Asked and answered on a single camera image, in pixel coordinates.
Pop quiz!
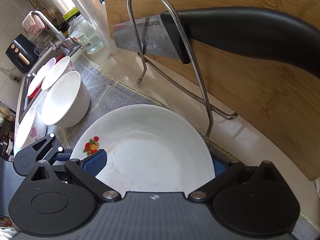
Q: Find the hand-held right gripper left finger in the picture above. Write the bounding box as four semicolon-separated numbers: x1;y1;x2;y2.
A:
29;149;121;202

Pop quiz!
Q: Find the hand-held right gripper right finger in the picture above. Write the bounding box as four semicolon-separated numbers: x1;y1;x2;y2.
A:
187;155;280;202

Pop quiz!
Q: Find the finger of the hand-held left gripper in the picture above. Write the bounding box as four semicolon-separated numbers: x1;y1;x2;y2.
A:
30;132;73;167

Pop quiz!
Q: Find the white bowl pink floral print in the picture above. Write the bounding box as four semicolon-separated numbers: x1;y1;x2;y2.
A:
41;71;91;128
41;56;73;91
15;107;47;149

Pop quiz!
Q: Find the white plate fruit print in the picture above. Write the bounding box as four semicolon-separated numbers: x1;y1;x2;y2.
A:
69;104;216;193

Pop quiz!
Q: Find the red plastic basin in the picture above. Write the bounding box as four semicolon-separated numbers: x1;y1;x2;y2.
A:
31;84;44;97

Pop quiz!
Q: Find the grey teal checkered towel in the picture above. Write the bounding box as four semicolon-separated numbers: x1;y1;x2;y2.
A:
37;54;320;240

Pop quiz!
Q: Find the white plate in sink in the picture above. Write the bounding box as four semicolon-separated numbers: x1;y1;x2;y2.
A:
27;57;57;98

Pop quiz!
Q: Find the bamboo cutting board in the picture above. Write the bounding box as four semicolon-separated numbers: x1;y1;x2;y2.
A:
101;0;320;182

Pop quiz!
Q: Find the dark air fryer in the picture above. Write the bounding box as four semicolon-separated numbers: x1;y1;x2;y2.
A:
5;34;39;74

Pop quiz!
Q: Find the glass jar yellow-green lid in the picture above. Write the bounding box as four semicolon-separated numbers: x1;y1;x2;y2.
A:
62;6;105;54

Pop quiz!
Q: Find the steel faucet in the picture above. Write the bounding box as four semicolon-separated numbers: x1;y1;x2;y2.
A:
31;10;75;55

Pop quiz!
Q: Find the red checkered cloth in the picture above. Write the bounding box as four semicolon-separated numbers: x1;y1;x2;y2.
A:
22;14;45;34

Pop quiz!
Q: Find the tall plastic wrap roll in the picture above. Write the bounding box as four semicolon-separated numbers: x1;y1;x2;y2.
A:
57;0;118;55

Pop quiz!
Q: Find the short plastic wrap roll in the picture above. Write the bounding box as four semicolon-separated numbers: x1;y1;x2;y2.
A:
48;0;68;25

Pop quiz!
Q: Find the steel wire board rack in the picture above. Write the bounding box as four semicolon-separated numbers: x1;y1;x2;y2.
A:
127;0;239;138

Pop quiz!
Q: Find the black-handled kitchen knife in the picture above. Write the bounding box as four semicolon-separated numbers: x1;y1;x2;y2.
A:
113;7;320;68

